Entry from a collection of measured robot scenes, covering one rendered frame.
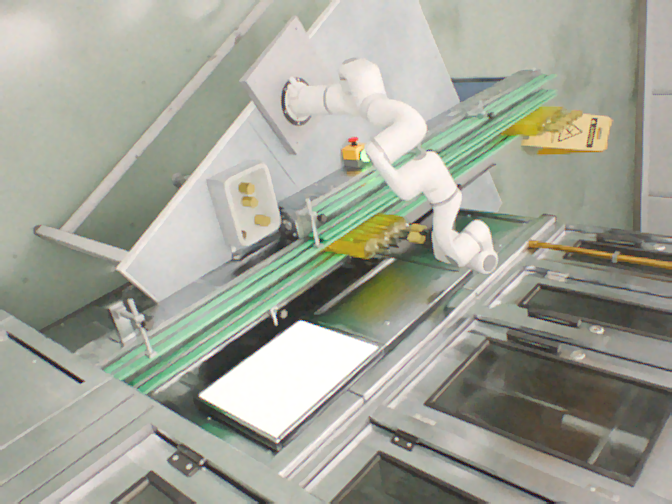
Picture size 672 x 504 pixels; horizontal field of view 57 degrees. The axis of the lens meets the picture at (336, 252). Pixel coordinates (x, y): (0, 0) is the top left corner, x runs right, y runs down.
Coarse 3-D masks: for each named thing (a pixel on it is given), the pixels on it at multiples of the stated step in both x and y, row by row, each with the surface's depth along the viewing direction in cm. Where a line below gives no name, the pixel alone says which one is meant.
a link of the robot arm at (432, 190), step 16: (368, 144) 161; (384, 160) 159; (416, 160) 158; (432, 160) 156; (384, 176) 160; (400, 176) 157; (416, 176) 156; (432, 176) 157; (448, 176) 159; (400, 192) 158; (416, 192) 158; (432, 192) 160; (448, 192) 160
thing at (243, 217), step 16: (240, 176) 183; (256, 176) 194; (256, 192) 198; (272, 192) 194; (240, 208) 194; (256, 208) 199; (272, 208) 197; (240, 224) 195; (272, 224) 199; (240, 240) 187; (256, 240) 192
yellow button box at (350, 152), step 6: (360, 144) 226; (342, 150) 227; (348, 150) 225; (354, 150) 223; (360, 150) 224; (348, 156) 226; (354, 156) 224; (348, 162) 227; (354, 162) 225; (360, 162) 225; (366, 162) 228
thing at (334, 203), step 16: (544, 80) 296; (512, 96) 282; (496, 112) 265; (464, 128) 250; (432, 144) 240; (400, 160) 229; (368, 176) 220; (352, 192) 209; (320, 208) 201; (336, 208) 199
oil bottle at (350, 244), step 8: (336, 240) 203; (344, 240) 201; (352, 240) 199; (360, 240) 198; (368, 240) 197; (328, 248) 208; (336, 248) 205; (344, 248) 202; (352, 248) 199; (360, 248) 197; (368, 248) 195; (360, 256) 199; (368, 256) 196
